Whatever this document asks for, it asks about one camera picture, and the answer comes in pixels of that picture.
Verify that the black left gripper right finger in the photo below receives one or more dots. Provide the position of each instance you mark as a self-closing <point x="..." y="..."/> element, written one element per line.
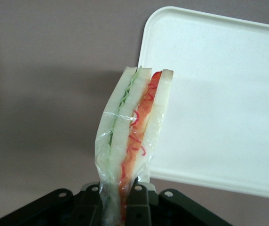
<point x="139" y="204"/>

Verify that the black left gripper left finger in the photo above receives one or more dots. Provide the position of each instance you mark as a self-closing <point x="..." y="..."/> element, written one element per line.
<point x="85" y="207"/>

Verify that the triangle sandwich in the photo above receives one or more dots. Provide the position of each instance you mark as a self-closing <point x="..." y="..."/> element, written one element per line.
<point x="129" y="122"/>

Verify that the beige plastic tray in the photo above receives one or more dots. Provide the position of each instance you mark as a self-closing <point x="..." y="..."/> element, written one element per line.
<point x="219" y="94"/>

